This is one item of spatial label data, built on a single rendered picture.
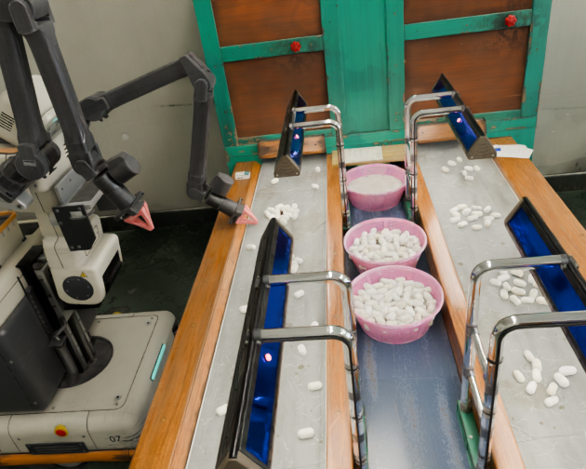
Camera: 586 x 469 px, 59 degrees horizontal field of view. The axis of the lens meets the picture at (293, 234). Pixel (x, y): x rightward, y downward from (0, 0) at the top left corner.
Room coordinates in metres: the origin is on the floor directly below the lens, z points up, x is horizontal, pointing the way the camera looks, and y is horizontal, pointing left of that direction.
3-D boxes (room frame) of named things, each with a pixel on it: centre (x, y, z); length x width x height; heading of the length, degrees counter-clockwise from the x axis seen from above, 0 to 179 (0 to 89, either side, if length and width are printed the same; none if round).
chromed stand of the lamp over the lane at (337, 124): (1.68, -0.13, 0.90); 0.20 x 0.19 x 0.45; 172
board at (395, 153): (2.04, -0.38, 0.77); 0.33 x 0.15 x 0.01; 82
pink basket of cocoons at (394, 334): (1.11, -0.25, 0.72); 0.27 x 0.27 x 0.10
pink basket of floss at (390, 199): (1.82, -0.35, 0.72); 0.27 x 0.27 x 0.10
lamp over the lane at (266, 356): (0.73, 0.08, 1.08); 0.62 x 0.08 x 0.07; 172
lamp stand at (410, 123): (1.62, -0.53, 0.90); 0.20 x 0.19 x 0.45; 172
